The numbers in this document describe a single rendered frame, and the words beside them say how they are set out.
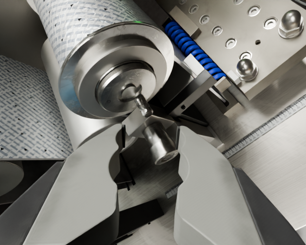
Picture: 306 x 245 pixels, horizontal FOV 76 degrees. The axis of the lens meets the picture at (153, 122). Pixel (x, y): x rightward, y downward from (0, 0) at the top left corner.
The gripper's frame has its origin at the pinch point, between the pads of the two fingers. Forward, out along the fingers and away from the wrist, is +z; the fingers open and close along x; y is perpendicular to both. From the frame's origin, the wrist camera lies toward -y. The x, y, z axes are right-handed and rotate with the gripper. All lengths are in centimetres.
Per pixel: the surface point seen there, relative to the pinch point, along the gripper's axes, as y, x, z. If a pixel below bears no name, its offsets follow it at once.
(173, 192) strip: 38.1, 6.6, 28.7
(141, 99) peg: 2.8, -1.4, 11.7
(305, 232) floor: 95, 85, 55
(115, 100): 2.7, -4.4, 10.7
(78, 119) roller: 8.3, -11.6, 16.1
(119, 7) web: -7.1, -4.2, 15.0
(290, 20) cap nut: -6.3, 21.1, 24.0
